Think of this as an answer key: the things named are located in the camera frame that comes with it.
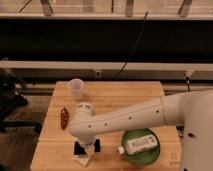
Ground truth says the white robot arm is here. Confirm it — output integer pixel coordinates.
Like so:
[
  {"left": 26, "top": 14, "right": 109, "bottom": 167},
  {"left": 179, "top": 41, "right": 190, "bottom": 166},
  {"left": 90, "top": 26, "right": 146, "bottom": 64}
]
[{"left": 69, "top": 90, "right": 213, "bottom": 171}]

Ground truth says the black hanging cable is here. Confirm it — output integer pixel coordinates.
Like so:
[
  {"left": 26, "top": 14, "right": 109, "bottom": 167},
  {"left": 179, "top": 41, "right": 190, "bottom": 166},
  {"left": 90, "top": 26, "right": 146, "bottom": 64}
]
[{"left": 110, "top": 10, "right": 149, "bottom": 81}]

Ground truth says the green plate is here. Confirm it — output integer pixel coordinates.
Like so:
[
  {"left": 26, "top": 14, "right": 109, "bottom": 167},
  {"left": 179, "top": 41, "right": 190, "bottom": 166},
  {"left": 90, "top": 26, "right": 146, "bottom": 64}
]
[{"left": 118, "top": 129, "right": 161, "bottom": 166}]

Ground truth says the white plastic bottle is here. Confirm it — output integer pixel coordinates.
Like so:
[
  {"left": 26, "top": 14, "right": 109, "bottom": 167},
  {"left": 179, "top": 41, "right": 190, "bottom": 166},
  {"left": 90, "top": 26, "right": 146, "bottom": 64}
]
[{"left": 118, "top": 135, "right": 158, "bottom": 155}]

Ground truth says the black office chair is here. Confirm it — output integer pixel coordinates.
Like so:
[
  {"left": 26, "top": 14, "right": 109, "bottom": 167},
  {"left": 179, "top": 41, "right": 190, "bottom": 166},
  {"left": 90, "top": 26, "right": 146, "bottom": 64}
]
[{"left": 0, "top": 69, "right": 42, "bottom": 133}]

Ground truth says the clear plastic cup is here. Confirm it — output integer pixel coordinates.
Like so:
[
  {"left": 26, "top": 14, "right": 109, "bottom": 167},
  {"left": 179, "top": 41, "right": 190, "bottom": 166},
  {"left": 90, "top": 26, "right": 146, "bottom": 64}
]
[{"left": 68, "top": 79, "right": 84, "bottom": 100}]

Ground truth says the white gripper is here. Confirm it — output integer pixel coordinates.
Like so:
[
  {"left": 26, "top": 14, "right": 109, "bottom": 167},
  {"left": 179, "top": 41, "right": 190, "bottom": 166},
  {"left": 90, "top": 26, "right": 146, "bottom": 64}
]
[{"left": 74, "top": 137, "right": 101, "bottom": 155}]

